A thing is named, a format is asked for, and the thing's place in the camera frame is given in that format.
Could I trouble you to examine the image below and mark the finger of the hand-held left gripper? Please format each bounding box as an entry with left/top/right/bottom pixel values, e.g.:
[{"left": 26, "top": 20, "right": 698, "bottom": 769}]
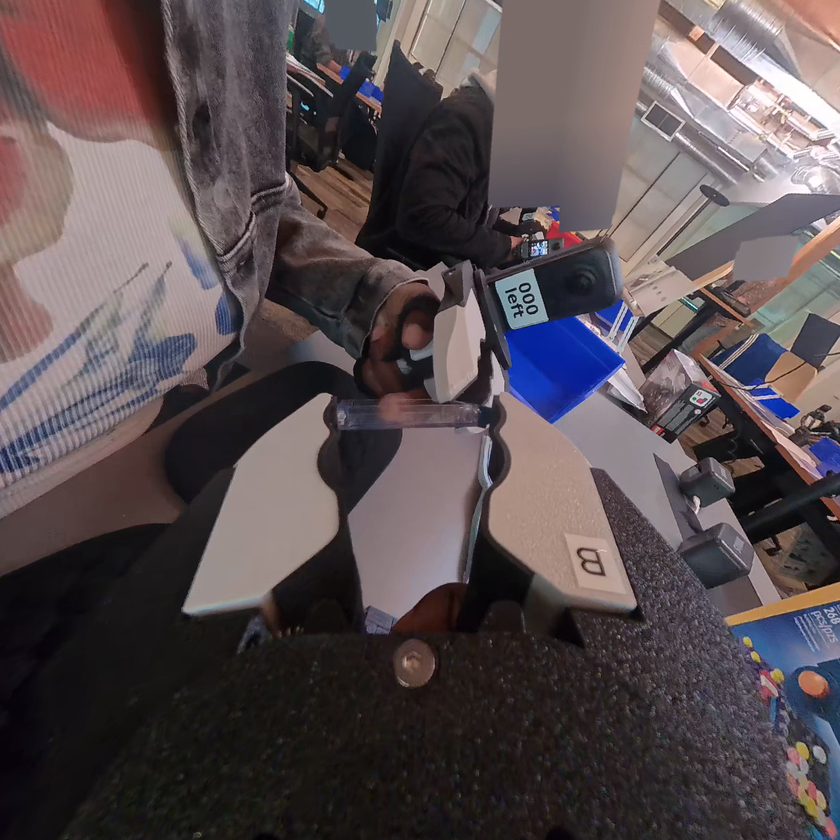
[{"left": 428, "top": 304, "right": 492, "bottom": 404}]

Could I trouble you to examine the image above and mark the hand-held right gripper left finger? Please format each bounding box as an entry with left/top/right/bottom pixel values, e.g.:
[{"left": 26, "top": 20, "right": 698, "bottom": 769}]
[{"left": 181, "top": 394, "right": 347, "bottom": 618}]

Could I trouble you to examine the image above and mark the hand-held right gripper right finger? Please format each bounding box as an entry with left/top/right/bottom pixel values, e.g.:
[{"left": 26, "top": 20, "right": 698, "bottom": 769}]
[{"left": 481, "top": 399, "right": 639, "bottom": 616}]

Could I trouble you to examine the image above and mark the transparent brick window panel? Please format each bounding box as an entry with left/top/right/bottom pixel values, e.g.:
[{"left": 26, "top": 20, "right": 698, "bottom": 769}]
[{"left": 333, "top": 395, "right": 492, "bottom": 432}]

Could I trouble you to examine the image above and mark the person's left forearm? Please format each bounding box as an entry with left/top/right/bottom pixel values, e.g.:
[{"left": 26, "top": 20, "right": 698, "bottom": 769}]
[{"left": 268, "top": 196, "right": 429, "bottom": 360}]

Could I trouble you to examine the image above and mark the person's left hand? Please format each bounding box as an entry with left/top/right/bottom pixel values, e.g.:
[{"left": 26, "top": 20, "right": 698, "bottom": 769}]
[{"left": 354, "top": 289, "right": 442, "bottom": 396}]

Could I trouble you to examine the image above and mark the blue plastic bin with divider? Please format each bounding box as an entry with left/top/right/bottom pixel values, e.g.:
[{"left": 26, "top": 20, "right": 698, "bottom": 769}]
[{"left": 504, "top": 314, "right": 629, "bottom": 425}]

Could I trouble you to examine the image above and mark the black bumpy cushion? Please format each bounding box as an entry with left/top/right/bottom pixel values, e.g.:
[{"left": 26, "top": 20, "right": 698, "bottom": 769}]
[{"left": 163, "top": 360, "right": 403, "bottom": 508}]

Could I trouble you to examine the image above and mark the black floor lamp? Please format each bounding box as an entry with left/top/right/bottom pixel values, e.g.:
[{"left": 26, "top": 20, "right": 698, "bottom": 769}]
[{"left": 607, "top": 184, "right": 734, "bottom": 240}]

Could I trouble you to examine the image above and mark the black power adapter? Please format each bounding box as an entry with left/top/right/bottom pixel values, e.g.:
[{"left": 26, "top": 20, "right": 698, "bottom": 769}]
[
  {"left": 678, "top": 456, "right": 737, "bottom": 504},
  {"left": 681, "top": 521, "right": 757, "bottom": 589}
]

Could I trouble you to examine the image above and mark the small dark cardboard box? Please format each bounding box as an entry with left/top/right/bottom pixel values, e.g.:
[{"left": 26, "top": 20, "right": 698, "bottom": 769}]
[{"left": 638, "top": 350, "right": 724, "bottom": 442}]

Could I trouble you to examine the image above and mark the black flag board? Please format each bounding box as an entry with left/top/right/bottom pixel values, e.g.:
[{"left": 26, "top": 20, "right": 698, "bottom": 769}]
[{"left": 665, "top": 192, "right": 840, "bottom": 281}]

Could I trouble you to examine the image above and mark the small blue plastic bin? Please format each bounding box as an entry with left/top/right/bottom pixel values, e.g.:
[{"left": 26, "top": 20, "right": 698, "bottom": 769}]
[{"left": 710, "top": 333, "right": 803, "bottom": 422}]

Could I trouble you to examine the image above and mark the wooden table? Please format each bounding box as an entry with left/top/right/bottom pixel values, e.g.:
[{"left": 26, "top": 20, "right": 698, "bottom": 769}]
[{"left": 694, "top": 353, "right": 840, "bottom": 516}]

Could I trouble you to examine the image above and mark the yellow blue brick set box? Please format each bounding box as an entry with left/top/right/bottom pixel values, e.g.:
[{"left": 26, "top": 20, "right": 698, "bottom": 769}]
[{"left": 724, "top": 583, "right": 840, "bottom": 840}]

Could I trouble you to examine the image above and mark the white wire stand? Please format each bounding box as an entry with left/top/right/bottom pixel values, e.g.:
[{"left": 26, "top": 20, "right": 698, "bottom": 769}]
[{"left": 619, "top": 258, "right": 678, "bottom": 324}]

